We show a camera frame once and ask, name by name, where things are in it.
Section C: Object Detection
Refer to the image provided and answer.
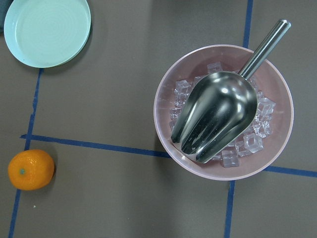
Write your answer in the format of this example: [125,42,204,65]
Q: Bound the orange fruit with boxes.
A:
[8,149,55,190]

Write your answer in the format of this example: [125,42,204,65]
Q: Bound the mint green plate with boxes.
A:
[4,0,91,68]

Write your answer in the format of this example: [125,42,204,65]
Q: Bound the metal ice scoop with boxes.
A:
[171,19,291,164]

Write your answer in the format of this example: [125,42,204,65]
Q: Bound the pink bowl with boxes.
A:
[154,45,294,180]

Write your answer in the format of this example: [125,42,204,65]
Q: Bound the dark folded cloth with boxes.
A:
[0,0,13,33]

